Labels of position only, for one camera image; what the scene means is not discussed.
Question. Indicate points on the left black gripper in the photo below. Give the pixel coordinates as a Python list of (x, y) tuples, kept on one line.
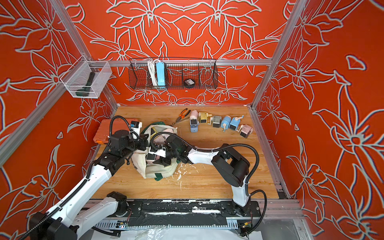
[(142, 140)]

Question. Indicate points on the cream tote bag green handles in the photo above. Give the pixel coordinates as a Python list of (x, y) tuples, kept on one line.
[(154, 164)]

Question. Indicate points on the blue grey square sharpener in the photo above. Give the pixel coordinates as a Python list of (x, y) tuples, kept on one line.
[(194, 123)]

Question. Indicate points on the pink pencil sharpener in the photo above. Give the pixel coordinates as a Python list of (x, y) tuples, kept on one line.
[(194, 115)]

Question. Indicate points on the yellow pencil sharpener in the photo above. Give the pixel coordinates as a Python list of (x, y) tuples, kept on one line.
[(205, 118)]

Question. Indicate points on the grey clear pencil sharpener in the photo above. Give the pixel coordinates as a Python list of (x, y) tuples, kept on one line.
[(216, 121)]

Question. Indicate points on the blue crank pencil sharpener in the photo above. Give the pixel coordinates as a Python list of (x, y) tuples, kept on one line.
[(235, 122)]

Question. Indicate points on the pink black sharpener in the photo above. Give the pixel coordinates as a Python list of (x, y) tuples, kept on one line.
[(245, 131)]

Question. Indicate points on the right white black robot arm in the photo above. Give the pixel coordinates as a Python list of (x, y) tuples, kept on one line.
[(230, 164)]

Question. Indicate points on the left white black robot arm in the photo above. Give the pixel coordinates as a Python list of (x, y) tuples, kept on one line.
[(64, 220)]

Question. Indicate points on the light blue box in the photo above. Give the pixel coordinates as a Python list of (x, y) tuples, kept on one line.
[(160, 66)]

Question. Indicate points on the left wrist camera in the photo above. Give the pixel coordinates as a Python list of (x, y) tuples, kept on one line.
[(136, 126)]

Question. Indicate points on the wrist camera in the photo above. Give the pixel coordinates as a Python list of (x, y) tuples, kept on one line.
[(153, 156), (136, 126)]

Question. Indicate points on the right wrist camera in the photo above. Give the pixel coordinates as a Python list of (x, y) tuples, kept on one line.
[(153, 156)]

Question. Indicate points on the orange handled pliers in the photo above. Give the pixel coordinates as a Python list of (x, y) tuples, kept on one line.
[(183, 114)]

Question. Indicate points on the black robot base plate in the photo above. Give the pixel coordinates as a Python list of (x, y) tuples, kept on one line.
[(204, 214)]

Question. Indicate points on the black wire wall basket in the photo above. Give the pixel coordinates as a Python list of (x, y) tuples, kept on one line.
[(143, 73)]

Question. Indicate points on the clear acrylic wall bin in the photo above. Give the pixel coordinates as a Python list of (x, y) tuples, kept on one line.
[(77, 75)]

